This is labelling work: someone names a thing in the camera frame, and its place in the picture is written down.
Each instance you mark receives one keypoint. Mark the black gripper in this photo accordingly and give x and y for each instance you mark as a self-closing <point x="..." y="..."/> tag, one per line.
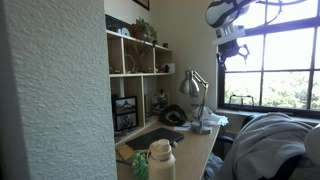
<point x="230" y="50"/>

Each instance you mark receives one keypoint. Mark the grey fleece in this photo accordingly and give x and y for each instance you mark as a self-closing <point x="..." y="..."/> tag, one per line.
<point x="266" y="143"/>

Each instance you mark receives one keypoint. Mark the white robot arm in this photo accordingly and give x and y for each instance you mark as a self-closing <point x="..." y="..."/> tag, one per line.
<point x="221" y="13"/>

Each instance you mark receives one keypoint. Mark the silver desk lamp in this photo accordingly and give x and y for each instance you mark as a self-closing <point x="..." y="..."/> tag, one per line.
<point x="189" y="85"/>

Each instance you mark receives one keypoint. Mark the white box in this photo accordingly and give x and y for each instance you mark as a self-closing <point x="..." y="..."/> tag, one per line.
<point x="172" y="67"/>

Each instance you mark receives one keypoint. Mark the white baseball cap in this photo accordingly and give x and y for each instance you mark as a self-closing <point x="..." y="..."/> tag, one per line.
<point x="206" y="114"/>

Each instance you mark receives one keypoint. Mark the clear purple plastic bag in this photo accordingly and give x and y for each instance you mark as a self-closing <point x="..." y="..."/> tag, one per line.
<point x="221" y="120"/>

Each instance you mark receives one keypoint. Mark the small black figurine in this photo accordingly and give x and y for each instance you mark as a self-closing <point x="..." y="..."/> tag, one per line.
<point x="166" y="69"/>

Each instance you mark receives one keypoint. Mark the small dark jar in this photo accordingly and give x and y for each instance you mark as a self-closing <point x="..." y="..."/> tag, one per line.
<point x="155" y="42"/>
<point x="165" y="45"/>

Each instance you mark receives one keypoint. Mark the black microscope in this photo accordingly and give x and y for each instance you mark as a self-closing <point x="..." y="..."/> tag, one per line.
<point x="162" y="100"/>

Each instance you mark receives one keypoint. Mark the white paper sheets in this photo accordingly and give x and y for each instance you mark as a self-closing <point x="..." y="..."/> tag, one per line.
<point x="182" y="127"/>

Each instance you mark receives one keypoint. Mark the wooden shelf hutch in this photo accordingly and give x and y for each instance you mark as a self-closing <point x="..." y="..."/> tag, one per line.
<point x="141" y="75"/>

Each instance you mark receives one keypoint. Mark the potted green plant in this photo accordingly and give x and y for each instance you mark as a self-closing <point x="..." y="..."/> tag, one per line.
<point x="141" y="28"/>

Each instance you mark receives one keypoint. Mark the white antler bowl ornament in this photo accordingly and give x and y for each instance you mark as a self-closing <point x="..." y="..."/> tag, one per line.
<point x="129" y="62"/>

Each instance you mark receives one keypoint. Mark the small white ball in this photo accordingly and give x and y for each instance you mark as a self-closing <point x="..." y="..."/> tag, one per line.
<point x="174" y="144"/>

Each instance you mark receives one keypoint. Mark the light blue cloth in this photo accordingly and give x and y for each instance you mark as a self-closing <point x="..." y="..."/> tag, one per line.
<point x="212" y="166"/>

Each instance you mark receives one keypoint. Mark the black laptop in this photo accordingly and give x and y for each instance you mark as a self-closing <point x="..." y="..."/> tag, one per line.
<point x="155" y="137"/>

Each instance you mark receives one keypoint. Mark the small round ornament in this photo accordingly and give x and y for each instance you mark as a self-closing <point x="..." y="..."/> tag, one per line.
<point x="125" y="32"/>

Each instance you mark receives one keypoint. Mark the pale rounded object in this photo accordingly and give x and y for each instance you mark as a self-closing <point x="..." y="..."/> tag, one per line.
<point x="315" y="145"/>

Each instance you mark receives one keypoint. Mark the black leather chair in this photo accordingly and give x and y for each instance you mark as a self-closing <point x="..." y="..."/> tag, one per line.
<point x="290" y="168"/>

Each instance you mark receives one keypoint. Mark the dark gold framed art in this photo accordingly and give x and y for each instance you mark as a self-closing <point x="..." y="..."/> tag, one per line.
<point x="113" y="22"/>

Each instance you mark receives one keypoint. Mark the cream water bottle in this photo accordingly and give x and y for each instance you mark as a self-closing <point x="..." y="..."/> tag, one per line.
<point x="161" y="165"/>

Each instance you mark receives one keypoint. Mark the green yellow lei garland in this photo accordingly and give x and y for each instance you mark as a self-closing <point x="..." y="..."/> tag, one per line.
<point x="140" y="165"/>

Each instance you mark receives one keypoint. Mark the yellow notepad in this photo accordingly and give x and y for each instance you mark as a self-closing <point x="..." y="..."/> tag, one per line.
<point x="125" y="152"/>

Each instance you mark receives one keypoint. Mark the black window frame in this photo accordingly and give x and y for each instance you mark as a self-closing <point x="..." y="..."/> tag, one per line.
<point x="221" y="86"/>

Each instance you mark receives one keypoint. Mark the black framed wall picture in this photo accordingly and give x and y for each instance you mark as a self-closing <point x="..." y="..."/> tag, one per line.
<point x="141" y="3"/>

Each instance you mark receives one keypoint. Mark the black double photo frame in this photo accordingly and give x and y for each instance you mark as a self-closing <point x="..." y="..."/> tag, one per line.
<point x="125" y="106"/>

